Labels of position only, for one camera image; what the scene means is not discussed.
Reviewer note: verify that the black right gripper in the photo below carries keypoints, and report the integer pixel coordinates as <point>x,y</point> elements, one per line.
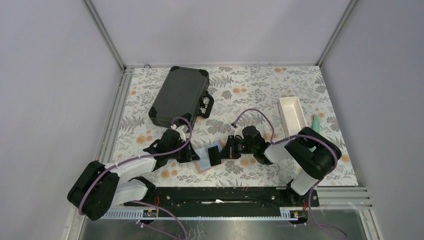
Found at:
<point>229,151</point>

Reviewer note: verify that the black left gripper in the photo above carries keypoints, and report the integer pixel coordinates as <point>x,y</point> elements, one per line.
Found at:
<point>189,155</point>

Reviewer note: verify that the black credit card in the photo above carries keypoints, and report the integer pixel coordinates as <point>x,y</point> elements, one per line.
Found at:
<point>214,156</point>

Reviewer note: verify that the white rectangular plastic tray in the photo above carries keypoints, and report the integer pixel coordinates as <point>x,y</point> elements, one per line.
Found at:
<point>291,115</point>

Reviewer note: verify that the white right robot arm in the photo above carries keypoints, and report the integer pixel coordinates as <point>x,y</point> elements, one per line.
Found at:
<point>315,154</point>

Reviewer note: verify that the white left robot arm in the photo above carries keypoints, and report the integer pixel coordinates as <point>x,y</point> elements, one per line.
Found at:
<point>101,186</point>

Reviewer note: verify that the floral patterned table mat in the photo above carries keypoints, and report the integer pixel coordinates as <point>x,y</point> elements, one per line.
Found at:
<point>247,95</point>

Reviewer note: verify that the black hard carrying case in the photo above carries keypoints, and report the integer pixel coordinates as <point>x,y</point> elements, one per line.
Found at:
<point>184,93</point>

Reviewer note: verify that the mint green cylindrical tube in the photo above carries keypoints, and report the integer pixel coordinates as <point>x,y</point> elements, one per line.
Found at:
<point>316,124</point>

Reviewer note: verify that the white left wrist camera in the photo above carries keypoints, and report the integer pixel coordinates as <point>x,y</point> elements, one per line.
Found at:
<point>182,130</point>

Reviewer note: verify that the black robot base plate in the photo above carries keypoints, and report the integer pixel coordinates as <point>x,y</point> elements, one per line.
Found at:
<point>249,196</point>

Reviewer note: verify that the aluminium frame rail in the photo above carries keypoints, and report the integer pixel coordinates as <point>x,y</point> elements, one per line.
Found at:
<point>110,133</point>

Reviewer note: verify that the perforated metal cable tray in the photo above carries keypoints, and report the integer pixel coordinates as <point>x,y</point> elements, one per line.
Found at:
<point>211,212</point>

